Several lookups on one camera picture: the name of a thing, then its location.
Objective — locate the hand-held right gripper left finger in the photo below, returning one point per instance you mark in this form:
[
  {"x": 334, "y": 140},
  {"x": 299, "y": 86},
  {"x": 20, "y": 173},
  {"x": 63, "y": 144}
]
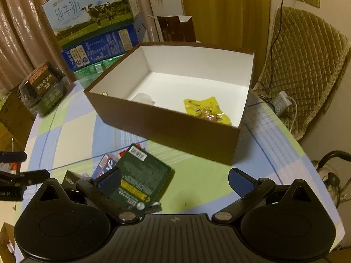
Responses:
[{"x": 109, "y": 181}]

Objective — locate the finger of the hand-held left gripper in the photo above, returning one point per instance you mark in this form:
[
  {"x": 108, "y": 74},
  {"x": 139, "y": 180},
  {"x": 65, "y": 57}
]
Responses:
[
  {"x": 13, "y": 156},
  {"x": 30, "y": 176}
]

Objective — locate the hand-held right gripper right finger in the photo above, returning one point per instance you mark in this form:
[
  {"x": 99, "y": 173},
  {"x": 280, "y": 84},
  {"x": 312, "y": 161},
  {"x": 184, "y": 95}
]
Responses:
[{"x": 241, "y": 182}]

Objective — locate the dark green packet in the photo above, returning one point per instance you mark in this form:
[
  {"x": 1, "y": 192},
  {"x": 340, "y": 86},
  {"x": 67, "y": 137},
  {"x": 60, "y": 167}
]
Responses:
[{"x": 148, "y": 169}]

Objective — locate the brown cardboard box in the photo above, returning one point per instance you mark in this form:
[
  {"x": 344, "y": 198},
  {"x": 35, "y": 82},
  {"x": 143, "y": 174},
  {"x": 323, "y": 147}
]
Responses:
[{"x": 170, "y": 137}]

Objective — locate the dark package in plastic wrap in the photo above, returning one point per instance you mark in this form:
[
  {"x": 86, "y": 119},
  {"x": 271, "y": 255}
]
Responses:
[{"x": 46, "y": 90}]

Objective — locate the yellow snack packet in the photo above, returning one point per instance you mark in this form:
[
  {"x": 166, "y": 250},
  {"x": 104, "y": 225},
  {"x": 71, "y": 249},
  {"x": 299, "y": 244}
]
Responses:
[{"x": 205, "y": 108}]

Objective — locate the white power strip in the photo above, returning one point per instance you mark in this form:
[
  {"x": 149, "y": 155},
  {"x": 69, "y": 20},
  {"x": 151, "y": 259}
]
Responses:
[{"x": 281, "y": 102}]

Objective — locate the green shrink-wrapped pack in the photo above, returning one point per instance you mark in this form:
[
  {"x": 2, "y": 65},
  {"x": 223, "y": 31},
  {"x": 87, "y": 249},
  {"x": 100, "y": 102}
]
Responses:
[{"x": 90, "y": 71}]

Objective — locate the beige curtain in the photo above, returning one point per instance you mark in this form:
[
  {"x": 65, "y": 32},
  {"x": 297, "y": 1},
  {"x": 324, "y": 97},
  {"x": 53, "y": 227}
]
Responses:
[{"x": 22, "y": 33}]

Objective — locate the quilted olive cushion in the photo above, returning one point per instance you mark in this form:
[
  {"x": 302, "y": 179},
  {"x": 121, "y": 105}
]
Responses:
[{"x": 307, "y": 65}]

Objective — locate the blue carton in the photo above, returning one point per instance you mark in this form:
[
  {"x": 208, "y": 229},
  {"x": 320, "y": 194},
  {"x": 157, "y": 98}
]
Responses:
[{"x": 104, "y": 43}]

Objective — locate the brown paper bag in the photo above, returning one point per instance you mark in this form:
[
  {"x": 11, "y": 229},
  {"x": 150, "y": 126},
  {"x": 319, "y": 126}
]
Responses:
[{"x": 175, "y": 30}]

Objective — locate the cow print milk carton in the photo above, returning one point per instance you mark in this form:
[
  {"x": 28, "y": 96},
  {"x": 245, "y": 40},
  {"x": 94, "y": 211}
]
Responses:
[{"x": 90, "y": 5}]

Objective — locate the yellow curtain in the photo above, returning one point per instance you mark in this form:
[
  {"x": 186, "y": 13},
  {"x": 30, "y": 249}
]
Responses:
[{"x": 224, "y": 11}]

